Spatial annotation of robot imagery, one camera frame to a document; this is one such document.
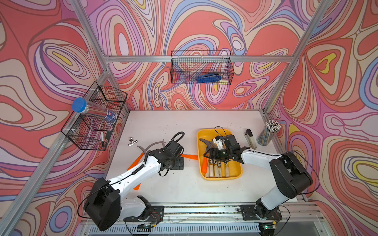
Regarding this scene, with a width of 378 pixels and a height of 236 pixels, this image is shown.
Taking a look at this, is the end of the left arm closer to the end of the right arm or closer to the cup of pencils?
the end of the right arm

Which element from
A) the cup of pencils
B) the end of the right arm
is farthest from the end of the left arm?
the cup of pencils

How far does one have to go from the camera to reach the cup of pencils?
0.88 metres
